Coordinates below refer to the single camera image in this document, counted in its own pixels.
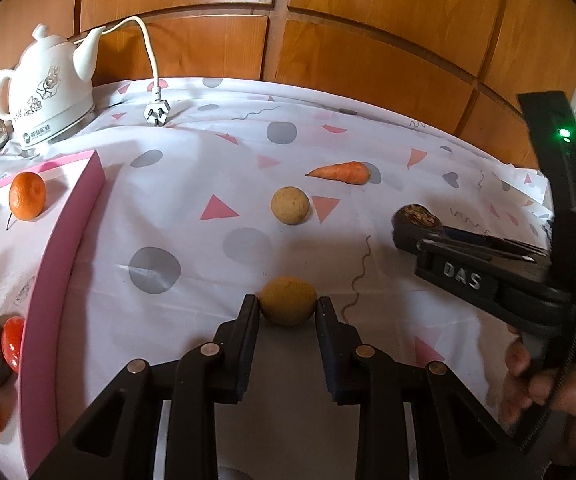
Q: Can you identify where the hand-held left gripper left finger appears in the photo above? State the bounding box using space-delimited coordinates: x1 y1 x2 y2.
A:
33 295 261 480

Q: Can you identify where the small red tomato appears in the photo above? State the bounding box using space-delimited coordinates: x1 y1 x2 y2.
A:
1 316 26 375

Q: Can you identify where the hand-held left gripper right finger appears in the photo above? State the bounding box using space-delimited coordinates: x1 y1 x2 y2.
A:
317 296 533 480

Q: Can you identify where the small orange carrot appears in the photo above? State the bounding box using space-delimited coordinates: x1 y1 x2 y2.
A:
305 161 371 186

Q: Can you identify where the pink shallow cardboard tray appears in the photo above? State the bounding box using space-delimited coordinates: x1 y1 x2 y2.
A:
0 150 106 480

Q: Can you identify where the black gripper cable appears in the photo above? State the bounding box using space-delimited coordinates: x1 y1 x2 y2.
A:
516 240 576 454

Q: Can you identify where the white patterned tablecloth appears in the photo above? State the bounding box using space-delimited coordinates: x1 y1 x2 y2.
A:
0 77 557 480

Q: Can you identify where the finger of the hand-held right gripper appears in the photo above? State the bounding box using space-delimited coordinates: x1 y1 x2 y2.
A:
391 227 448 262
439 226 552 262

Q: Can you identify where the white floral electric kettle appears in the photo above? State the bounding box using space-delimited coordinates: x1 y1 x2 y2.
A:
0 23 106 150

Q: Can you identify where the white power cord with plug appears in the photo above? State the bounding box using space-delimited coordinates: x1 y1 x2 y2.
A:
100 16 171 129

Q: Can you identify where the small round potato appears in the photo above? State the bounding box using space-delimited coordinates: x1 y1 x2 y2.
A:
270 186 311 226
259 276 317 327

